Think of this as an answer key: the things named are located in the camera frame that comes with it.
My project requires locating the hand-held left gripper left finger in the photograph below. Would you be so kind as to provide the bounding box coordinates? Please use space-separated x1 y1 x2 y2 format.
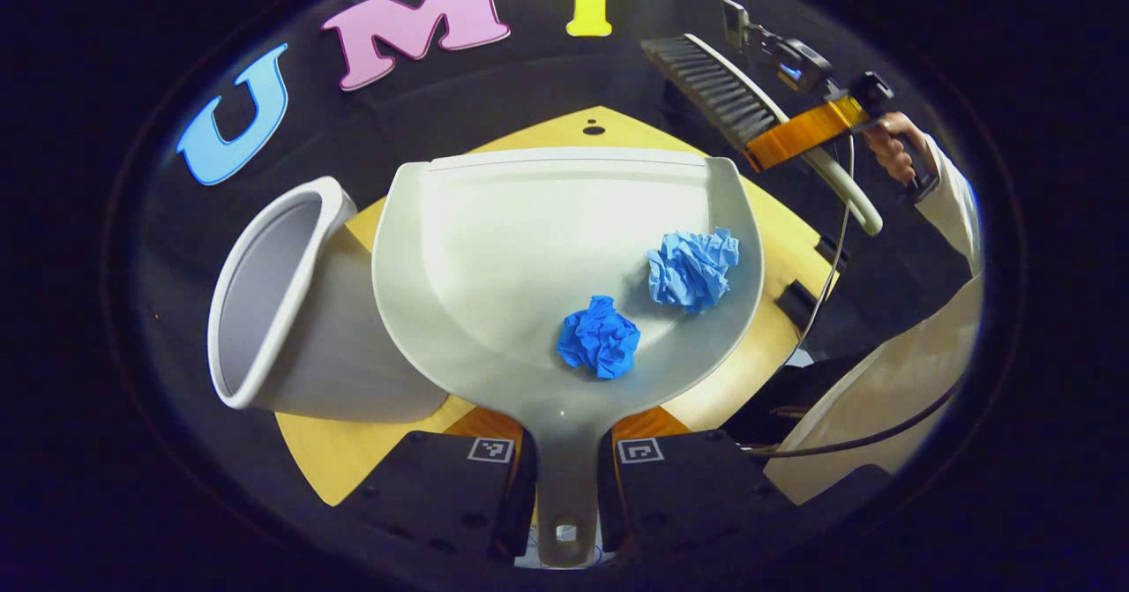
353 407 537 563

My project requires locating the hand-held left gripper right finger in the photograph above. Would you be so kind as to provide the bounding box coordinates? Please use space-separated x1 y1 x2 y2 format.
598 407 799 559

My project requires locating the small white broom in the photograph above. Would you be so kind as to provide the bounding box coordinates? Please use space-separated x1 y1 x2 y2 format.
639 34 884 237

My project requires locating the dark blue paper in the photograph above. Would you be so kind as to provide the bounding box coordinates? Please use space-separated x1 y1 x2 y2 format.
557 296 642 380

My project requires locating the light blue paper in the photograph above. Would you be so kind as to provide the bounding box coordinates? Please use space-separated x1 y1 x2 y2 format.
647 227 740 314

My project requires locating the white garbage bin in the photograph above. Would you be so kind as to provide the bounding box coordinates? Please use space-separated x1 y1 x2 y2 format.
206 176 451 423

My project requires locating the white dustpan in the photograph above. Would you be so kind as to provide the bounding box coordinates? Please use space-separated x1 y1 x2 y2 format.
371 146 766 569

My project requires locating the thin grey cable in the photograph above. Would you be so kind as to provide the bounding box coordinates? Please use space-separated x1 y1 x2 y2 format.
789 133 856 363

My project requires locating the black cable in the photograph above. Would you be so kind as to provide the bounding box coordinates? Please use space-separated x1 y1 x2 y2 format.
741 380 962 461

